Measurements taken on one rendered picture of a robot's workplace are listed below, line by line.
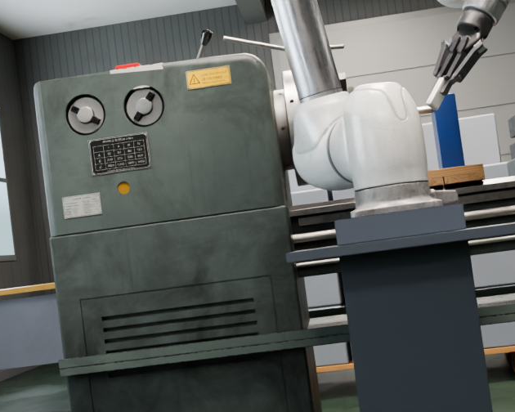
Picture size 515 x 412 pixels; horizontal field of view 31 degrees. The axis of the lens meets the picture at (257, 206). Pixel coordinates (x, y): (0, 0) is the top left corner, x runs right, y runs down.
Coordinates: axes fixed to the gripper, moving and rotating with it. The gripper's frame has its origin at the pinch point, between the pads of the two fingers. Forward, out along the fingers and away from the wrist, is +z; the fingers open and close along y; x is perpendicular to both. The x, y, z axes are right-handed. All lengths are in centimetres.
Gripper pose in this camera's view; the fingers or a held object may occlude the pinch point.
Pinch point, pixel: (438, 93)
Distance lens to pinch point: 214.2
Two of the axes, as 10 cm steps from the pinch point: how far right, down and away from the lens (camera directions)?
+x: -6.9, -4.5, -5.7
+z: -4.8, 8.7, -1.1
